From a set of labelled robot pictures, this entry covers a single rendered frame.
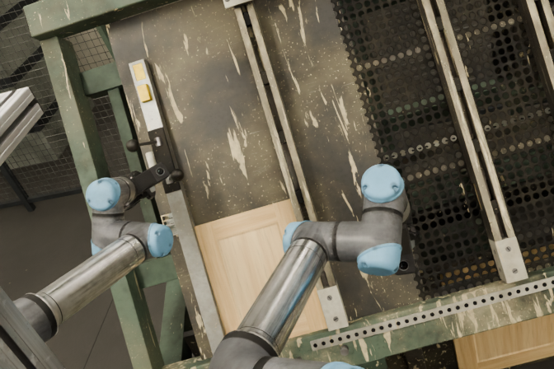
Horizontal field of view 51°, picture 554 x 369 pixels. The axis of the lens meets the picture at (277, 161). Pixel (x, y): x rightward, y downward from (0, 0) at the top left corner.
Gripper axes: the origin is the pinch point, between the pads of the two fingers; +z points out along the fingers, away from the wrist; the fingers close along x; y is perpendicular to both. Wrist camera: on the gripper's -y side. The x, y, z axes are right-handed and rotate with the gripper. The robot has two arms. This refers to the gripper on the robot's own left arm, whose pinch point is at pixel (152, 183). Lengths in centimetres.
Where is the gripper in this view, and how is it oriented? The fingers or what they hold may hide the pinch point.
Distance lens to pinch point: 175.5
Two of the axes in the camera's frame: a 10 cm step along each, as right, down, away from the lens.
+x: 5.9, 8.0, -0.5
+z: 0.9, 0.0, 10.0
